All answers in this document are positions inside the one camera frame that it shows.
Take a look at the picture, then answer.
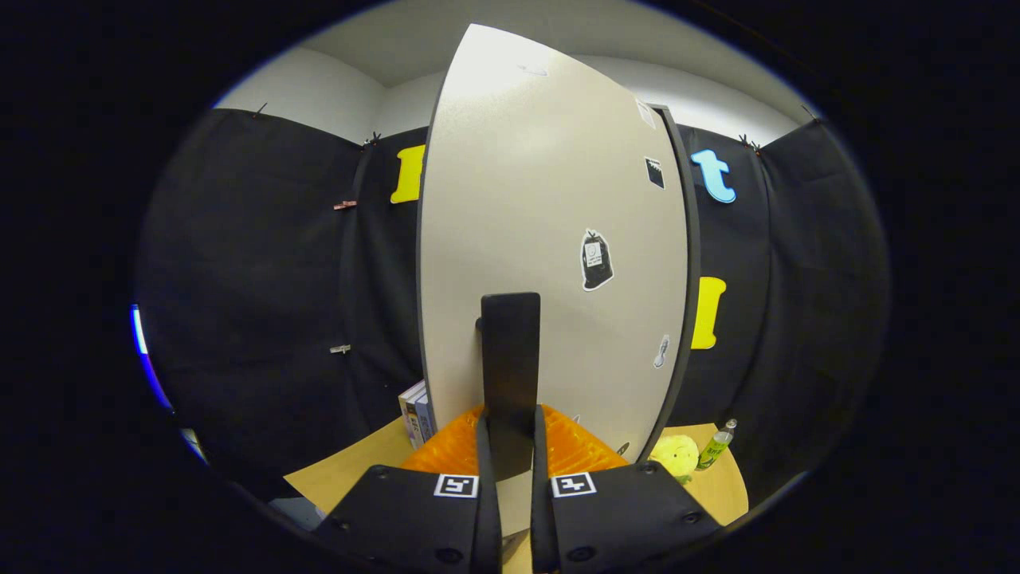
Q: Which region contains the yellow pineapple plush toy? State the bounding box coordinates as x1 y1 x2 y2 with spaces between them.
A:
649 434 700 486

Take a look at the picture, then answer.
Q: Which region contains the black door handle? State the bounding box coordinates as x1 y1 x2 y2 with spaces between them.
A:
477 292 542 481

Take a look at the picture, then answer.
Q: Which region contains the black backdrop cloth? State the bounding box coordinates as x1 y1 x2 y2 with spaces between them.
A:
135 108 892 511

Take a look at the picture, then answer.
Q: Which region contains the small green bottle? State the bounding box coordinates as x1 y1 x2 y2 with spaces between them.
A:
696 419 739 472

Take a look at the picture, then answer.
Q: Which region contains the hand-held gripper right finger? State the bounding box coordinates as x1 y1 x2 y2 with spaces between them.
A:
530 404 722 574

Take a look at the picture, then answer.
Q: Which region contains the white spine book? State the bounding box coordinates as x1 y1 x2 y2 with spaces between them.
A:
398 380 427 450

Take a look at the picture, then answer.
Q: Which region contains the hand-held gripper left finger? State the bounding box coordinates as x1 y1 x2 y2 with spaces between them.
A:
315 405 504 574

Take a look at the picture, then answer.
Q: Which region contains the grey shoe cabinet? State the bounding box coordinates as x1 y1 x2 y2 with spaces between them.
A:
647 102 703 462

